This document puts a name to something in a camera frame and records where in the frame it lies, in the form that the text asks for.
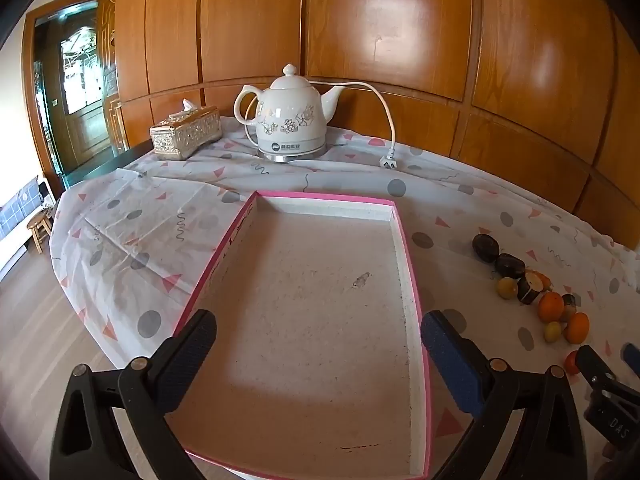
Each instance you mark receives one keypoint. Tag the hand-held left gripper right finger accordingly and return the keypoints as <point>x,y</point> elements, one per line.
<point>450,360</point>

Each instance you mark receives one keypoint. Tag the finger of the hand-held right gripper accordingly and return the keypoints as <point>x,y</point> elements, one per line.
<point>632,357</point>
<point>592,365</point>

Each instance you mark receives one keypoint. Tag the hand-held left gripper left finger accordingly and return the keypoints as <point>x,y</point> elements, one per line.
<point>187,360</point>

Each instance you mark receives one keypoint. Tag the small red-orange fruit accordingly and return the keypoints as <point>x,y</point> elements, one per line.
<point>571,362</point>

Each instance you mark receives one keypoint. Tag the orange tangerine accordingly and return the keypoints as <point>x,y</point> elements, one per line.
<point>550,307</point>
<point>577,328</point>

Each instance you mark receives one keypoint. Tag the small yellow fruit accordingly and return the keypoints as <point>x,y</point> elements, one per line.
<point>552,332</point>
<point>506,288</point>

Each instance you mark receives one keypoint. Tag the small dark fruit piece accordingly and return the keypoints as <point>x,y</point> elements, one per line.
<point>570,302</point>

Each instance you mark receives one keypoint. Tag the orange peel piece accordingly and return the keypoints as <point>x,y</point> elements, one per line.
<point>545,279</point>

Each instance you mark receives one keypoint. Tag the dark cut fruit piece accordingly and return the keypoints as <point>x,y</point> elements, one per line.
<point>529,289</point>

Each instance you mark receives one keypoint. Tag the dark round fruit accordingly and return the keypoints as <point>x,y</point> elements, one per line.
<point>510,265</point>
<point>485,247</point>

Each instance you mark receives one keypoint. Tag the pink cardboard box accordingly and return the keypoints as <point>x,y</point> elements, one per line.
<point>310,285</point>

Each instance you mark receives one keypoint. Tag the patterned white tablecloth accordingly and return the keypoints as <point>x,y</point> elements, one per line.
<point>150,220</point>

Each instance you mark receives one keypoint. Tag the small wooden stool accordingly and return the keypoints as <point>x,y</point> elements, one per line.
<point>40,230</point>

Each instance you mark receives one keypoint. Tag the gold ornate tissue box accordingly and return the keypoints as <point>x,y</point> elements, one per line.
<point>185,132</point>

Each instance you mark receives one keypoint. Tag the blue checked sofa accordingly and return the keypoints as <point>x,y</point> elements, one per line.
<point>15,210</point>

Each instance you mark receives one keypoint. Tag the silver kettle base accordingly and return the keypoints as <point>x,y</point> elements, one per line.
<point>292,155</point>

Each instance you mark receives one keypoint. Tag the white tissue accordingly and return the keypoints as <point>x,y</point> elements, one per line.
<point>188,105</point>

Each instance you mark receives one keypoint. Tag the white ceramic electric kettle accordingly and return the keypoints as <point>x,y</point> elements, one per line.
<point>287,115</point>

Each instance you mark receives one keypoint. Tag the wooden door with glass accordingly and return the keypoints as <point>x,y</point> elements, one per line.
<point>82,75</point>

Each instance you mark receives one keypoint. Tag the carved wooden door leaf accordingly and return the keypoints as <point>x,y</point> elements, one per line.
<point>110,60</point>

